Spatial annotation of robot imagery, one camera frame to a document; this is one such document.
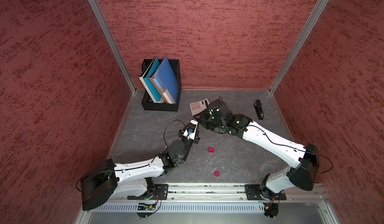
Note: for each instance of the blue book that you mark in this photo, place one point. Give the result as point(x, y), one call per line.
point(165, 81)

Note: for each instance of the black stapler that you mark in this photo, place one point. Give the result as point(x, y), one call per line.
point(258, 109)

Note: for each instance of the pink lid front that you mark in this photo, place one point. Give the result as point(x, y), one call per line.
point(216, 173)

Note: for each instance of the pink paint jar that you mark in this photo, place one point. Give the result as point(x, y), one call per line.
point(211, 150)

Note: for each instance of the orange spine book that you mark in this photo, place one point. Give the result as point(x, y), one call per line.
point(157, 92)

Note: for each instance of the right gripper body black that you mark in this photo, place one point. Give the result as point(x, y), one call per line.
point(208, 121)

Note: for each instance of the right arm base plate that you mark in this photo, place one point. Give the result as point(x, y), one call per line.
point(256, 193)

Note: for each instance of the teal book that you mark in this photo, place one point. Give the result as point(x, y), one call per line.
point(149, 68)

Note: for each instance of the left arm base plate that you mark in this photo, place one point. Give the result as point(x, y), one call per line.
point(159, 192)

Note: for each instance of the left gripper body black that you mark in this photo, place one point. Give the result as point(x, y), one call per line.
point(196, 139)

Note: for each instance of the black mesh file holder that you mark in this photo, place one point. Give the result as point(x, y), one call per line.
point(149, 105)

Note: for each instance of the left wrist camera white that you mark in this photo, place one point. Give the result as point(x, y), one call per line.
point(189, 127)

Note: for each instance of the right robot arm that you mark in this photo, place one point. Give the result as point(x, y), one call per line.
point(302, 161)

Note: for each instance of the pink calculator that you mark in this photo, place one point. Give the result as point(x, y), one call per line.
point(199, 106)

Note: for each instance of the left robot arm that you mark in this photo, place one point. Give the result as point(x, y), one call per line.
point(110, 180)

